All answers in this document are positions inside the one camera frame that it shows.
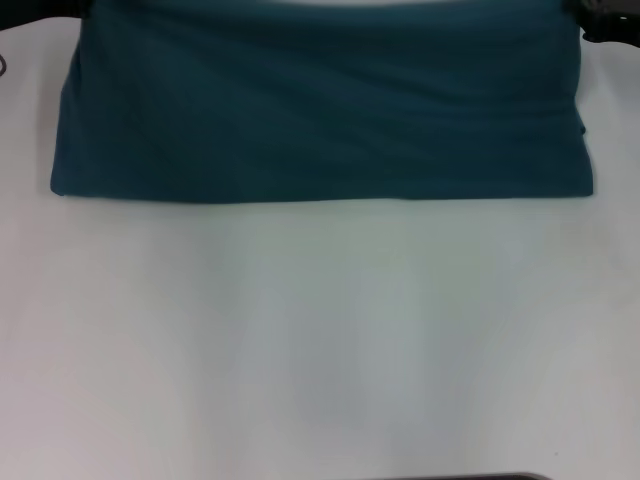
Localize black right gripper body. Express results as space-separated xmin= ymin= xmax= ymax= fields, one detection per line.
xmin=582 ymin=0 xmax=640 ymax=45

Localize black flat panel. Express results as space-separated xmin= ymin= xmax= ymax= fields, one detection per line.
xmin=372 ymin=471 xmax=551 ymax=480

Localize teal t-shirt with FREE print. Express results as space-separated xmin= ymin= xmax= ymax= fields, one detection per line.
xmin=49 ymin=0 xmax=596 ymax=204

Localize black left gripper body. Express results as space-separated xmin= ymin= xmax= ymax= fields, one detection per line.
xmin=0 ymin=0 xmax=79 ymax=32

